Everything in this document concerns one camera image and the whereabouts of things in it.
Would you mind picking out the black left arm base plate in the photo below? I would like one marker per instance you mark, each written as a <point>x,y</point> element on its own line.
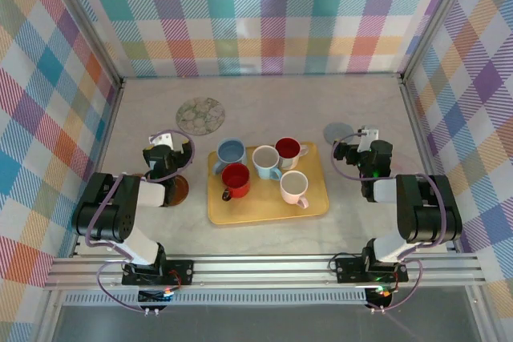
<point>182,270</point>

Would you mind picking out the aluminium side rail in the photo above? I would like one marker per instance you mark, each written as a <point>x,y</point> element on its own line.
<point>417,125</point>
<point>104,138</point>

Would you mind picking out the aluminium mounting rail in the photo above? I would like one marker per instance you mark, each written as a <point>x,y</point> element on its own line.
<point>260,268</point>

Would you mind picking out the dark brown round coaster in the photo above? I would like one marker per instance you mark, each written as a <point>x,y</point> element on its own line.
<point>183,191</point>

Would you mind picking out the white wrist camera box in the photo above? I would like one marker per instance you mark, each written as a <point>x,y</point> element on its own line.
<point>163,141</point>
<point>368,139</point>

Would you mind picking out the left controller board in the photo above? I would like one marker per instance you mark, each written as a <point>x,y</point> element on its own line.
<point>156,296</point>

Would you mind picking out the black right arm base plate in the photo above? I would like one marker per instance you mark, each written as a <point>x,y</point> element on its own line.
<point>348,270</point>

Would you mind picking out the aluminium frame post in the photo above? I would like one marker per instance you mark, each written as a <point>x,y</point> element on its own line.
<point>94,25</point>
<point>436,17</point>

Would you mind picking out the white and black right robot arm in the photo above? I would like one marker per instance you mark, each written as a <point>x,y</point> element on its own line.
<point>425,214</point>

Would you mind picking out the pale pink patterned coaster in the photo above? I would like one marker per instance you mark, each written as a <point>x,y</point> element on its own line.
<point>405,166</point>

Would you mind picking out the yellow plastic tray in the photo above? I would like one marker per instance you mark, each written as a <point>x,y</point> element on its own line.
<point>264,210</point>

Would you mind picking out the large green patterned coaster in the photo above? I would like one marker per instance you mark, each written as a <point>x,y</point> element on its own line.
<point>200,115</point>

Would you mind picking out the white mug red inside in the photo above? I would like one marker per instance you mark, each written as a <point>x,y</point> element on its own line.
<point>288,150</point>

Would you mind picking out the small grey coaster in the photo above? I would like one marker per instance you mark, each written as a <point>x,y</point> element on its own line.
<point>336,131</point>

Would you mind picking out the all blue mug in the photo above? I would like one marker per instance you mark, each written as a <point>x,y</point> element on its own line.
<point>231,154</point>

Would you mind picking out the light blue mug white inside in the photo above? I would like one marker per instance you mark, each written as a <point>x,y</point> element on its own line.
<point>265,159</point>

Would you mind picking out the right controller board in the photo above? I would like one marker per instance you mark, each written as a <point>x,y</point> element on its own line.
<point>380,296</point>

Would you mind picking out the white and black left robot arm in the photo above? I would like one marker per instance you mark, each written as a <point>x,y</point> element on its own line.
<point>104,214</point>

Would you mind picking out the pink mug white inside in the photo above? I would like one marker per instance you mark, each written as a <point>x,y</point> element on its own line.
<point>293,186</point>

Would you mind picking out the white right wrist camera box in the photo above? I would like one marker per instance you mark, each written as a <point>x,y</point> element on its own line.
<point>368,139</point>

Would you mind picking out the controller board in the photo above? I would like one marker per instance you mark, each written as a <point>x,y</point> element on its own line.
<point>380,296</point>
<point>156,296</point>

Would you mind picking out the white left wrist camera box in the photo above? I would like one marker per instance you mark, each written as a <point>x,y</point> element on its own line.
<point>163,141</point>

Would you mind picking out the red enamel mug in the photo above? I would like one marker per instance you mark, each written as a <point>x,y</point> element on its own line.
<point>236,179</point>

